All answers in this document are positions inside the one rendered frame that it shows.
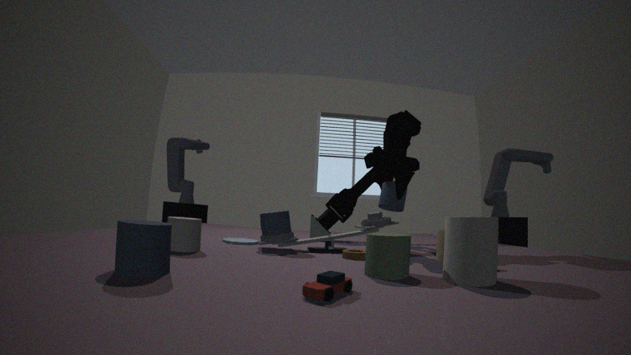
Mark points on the red toy car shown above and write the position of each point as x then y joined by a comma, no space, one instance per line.
327,284

